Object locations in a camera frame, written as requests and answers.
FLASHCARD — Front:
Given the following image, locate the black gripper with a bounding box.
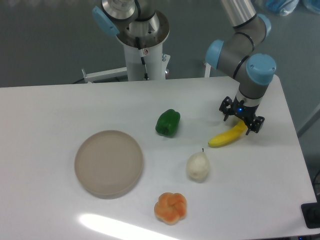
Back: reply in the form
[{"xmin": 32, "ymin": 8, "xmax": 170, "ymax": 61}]
[{"xmin": 219, "ymin": 96, "xmax": 265, "ymax": 135}]

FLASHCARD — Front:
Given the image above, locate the yellow banana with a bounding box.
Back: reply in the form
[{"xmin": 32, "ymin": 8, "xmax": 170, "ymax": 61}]
[{"xmin": 208, "ymin": 120, "xmax": 247, "ymax": 148}]

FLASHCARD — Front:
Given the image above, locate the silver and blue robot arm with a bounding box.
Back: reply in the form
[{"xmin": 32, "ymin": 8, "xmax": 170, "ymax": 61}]
[{"xmin": 92, "ymin": 0, "xmax": 276, "ymax": 133}]

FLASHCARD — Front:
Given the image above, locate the white pear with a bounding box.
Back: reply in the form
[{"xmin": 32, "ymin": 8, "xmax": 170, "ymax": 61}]
[{"xmin": 185, "ymin": 148, "xmax": 211, "ymax": 183}]

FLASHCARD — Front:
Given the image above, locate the green bell pepper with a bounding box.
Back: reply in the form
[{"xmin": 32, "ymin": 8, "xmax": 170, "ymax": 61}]
[{"xmin": 155, "ymin": 109, "xmax": 181, "ymax": 137}]

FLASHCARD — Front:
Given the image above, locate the orange knotted bread roll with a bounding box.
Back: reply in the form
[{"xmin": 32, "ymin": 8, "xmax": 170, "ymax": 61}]
[{"xmin": 153, "ymin": 192, "xmax": 187, "ymax": 225}]

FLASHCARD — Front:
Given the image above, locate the black device at table edge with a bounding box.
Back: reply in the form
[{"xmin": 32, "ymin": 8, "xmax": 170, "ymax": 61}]
[{"xmin": 301, "ymin": 202, "xmax": 320, "ymax": 229}]

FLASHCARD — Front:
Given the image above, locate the beige round plate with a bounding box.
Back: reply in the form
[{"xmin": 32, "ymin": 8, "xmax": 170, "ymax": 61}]
[{"xmin": 74, "ymin": 130, "xmax": 144, "ymax": 199}]

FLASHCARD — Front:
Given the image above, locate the white right support bracket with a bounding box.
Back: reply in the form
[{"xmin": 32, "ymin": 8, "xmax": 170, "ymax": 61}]
[{"xmin": 203, "ymin": 61, "xmax": 212, "ymax": 78}]

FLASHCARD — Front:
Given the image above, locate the white support bracket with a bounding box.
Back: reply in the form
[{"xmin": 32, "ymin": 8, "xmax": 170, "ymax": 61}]
[
  {"xmin": 203, "ymin": 61, "xmax": 212, "ymax": 78},
  {"xmin": 81, "ymin": 67, "xmax": 127, "ymax": 83}
]

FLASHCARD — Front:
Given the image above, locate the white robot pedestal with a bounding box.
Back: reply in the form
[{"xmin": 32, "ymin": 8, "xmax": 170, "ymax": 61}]
[{"xmin": 114, "ymin": 11, "xmax": 171, "ymax": 82}]

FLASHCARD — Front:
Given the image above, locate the black cable on pedestal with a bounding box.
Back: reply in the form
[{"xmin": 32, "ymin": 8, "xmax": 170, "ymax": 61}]
[{"xmin": 135, "ymin": 36, "xmax": 150, "ymax": 81}]

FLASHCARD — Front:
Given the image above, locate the white left support bracket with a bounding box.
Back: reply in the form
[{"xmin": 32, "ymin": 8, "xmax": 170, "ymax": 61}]
[{"xmin": 81, "ymin": 67, "xmax": 127, "ymax": 83}]

